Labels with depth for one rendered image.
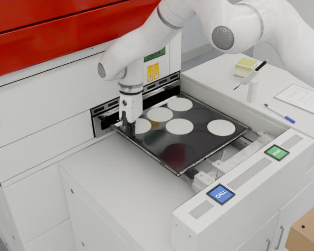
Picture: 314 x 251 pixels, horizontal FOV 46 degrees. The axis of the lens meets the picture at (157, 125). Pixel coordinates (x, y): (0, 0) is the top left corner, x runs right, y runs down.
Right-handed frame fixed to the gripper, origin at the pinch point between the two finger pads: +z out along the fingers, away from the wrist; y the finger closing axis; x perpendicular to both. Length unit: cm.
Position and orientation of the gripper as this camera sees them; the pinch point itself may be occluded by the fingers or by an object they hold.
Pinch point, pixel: (130, 130)
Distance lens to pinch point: 130.0
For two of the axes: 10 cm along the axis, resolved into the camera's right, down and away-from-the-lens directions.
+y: 3.6, -4.2, 8.3
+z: -0.4, 8.8, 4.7
